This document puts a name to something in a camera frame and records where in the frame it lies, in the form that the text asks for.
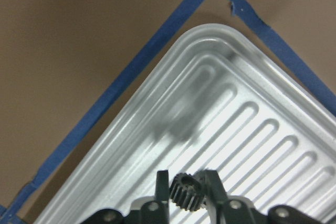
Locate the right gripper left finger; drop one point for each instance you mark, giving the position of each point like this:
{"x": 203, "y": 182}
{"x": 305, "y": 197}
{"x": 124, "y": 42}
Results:
{"x": 162, "y": 188}

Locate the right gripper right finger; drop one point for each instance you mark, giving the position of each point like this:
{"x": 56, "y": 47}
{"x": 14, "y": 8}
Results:
{"x": 212, "y": 188}

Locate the black bearing gear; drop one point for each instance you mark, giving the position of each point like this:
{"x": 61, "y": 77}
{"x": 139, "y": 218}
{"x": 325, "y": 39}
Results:
{"x": 186, "y": 192}

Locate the ribbed metal tray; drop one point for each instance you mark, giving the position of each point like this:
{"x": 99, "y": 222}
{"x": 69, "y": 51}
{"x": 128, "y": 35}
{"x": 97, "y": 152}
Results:
{"x": 214, "y": 101}

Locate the brown paper table cover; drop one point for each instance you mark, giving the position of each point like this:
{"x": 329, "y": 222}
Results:
{"x": 59, "y": 56}

